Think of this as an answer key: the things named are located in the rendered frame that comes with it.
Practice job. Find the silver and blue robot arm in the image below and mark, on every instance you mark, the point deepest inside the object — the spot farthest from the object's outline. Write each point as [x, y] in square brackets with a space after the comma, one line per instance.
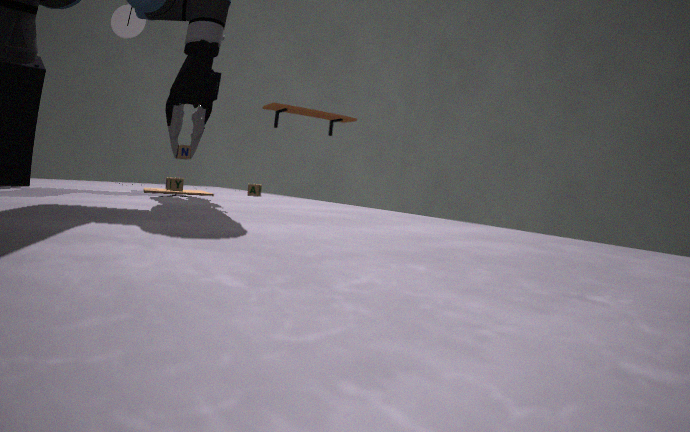
[18, 39]

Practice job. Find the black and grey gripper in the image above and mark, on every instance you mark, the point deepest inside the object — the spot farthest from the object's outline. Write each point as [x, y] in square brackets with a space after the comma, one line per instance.
[199, 86]

